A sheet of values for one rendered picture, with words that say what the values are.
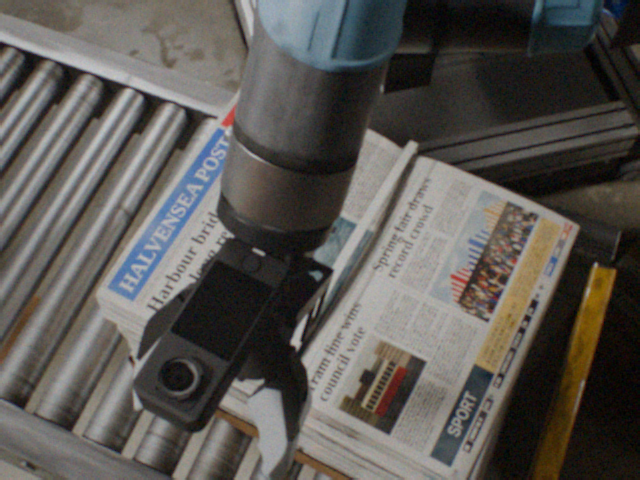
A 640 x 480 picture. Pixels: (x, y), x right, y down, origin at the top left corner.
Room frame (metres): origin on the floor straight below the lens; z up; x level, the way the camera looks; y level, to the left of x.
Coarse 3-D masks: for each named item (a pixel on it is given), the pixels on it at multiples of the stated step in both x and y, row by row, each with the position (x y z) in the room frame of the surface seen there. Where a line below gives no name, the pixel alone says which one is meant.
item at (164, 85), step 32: (0, 32) 0.83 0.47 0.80; (32, 32) 0.83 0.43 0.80; (32, 64) 0.80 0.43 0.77; (64, 64) 0.77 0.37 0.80; (96, 64) 0.78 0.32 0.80; (128, 64) 0.78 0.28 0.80; (64, 96) 0.78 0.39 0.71; (160, 96) 0.72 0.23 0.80; (192, 96) 0.73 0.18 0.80; (224, 96) 0.73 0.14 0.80; (192, 128) 0.71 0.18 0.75; (512, 192) 0.60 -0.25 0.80; (576, 224) 0.55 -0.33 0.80; (576, 256) 0.52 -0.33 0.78; (608, 256) 0.51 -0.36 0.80; (576, 288) 0.51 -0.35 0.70
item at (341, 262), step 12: (408, 144) 0.50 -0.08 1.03; (408, 156) 0.49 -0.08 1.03; (396, 168) 0.47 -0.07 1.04; (396, 180) 0.46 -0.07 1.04; (384, 192) 0.44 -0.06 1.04; (372, 204) 0.43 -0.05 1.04; (372, 216) 0.41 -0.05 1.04; (360, 228) 0.40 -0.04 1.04; (348, 240) 0.39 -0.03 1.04; (348, 252) 0.37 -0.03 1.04; (336, 264) 0.36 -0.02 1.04; (336, 276) 0.35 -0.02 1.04; (324, 300) 0.32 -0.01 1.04; (300, 324) 0.30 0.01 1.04
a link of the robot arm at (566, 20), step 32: (448, 0) 0.38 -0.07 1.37; (480, 0) 0.38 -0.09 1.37; (512, 0) 0.38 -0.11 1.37; (544, 0) 0.38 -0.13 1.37; (576, 0) 0.39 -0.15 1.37; (448, 32) 0.37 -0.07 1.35; (480, 32) 0.37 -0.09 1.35; (512, 32) 0.37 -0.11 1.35; (544, 32) 0.38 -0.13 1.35; (576, 32) 0.38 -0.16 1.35
